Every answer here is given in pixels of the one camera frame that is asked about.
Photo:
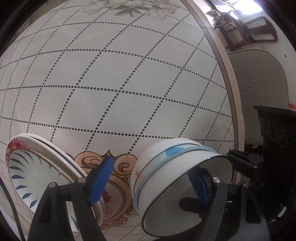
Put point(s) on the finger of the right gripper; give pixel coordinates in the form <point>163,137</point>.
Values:
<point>244,162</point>

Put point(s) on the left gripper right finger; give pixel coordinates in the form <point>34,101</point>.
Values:
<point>221,207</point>

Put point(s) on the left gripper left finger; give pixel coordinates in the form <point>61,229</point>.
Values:
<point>51,222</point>

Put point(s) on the pink rose white plate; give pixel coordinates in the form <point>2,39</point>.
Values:
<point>21,141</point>

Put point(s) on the blue leaf pattern plate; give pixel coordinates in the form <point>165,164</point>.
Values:
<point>30,175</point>

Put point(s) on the dark rim white bowl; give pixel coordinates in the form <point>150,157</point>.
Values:
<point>159,200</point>

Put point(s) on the plain white plate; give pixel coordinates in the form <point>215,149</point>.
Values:
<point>92,196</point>

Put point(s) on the blue rim white bowl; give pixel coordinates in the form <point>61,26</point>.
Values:
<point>169,158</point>

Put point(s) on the grey upholstered chair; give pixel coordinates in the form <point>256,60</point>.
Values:
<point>261,81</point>

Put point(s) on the patterned diamond tablecloth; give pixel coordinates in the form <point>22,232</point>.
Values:
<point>114,77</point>

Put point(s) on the dark wooden chair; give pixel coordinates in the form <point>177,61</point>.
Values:
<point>247,31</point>

